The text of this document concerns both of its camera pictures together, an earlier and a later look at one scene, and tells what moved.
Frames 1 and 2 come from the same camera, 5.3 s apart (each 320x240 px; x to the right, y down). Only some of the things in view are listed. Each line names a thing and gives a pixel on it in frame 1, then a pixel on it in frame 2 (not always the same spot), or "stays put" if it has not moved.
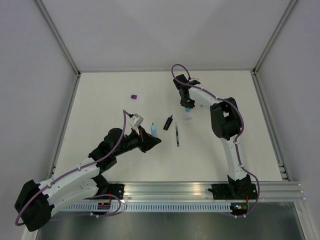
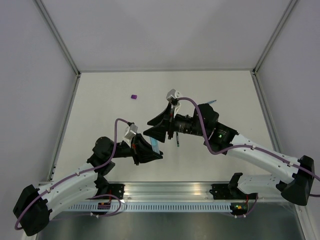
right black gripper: x=190 y=104 -> x=158 y=131
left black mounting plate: x=117 y=190 stays put
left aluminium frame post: x=40 y=5 stays put
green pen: x=177 y=135 stays put
